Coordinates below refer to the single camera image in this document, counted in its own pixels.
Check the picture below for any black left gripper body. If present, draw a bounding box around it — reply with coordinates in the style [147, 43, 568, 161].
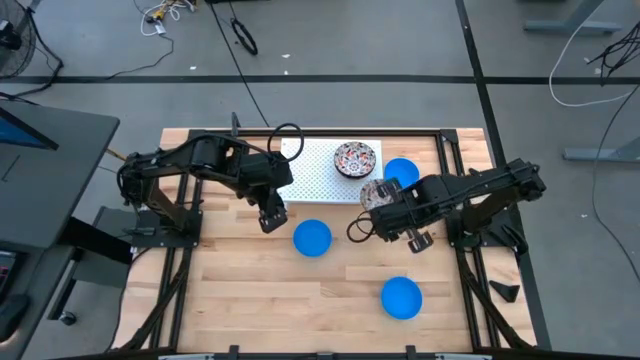
[249, 179, 294, 222]

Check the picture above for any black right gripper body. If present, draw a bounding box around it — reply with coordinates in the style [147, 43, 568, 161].
[394, 217, 427, 242]

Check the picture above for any blue plastic mini bowl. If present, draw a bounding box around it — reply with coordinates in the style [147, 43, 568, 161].
[292, 218, 333, 258]
[383, 157, 421, 191]
[380, 276, 424, 321]

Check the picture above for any floral patterned ceramic bowl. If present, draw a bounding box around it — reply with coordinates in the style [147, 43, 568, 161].
[333, 140, 378, 180]
[359, 178, 402, 213]

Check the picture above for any white perforated metal rack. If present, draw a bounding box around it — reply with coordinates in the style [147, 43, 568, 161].
[277, 137, 386, 205]

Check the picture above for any dark desk base leg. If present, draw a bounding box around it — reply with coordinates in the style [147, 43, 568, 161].
[47, 205, 135, 321]

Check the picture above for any grey metal table foot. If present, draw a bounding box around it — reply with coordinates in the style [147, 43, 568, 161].
[523, 0, 622, 36]
[562, 137, 640, 164]

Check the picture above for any dark grey desk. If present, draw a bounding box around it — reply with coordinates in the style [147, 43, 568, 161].
[0, 98, 121, 360]

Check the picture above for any small lit display panel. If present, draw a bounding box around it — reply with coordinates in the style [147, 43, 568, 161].
[0, 249, 19, 302]

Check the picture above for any monitor with blue screen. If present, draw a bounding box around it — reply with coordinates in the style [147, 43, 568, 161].
[0, 106, 60, 152]

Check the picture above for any black floor fan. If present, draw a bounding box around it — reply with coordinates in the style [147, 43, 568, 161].
[0, 0, 38, 80]

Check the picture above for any black right arm cable loop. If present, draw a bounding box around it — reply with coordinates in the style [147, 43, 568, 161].
[346, 212, 375, 245]

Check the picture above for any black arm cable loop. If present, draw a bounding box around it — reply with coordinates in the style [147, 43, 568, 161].
[346, 212, 375, 245]
[267, 122, 306, 164]

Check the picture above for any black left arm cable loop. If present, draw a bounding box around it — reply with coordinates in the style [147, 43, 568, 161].
[267, 122, 306, 164]

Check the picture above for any black triangular bracket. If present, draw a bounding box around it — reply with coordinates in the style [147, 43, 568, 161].
[488, 279, 521, 304]

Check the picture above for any black aluminium table frame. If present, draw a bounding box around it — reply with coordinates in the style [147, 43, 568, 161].
[113, 127, 537, 360]

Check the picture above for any long black floor cable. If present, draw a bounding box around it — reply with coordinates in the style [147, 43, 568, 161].
[206, 0, 271, 128]
[591, 84, 640, 284]

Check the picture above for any coiled black cable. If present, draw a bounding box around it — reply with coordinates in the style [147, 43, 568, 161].
[229, 17, 260, 56]

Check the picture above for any thin black floor cable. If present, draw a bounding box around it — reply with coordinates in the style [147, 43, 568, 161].
[102, 32, 175, 81]

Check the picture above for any long white floor cable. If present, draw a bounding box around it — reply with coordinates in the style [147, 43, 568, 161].
[548, 0, 640, 108]

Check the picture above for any white cable bundle with plugs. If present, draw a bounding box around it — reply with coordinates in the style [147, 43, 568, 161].
[133, 0, 199, 37]

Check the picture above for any black fan power cable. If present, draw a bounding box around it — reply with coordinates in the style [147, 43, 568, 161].
[0, 7, 65, 101]

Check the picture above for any black cable bundle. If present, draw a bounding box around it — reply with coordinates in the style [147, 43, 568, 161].
[587, 22, 640, 87]

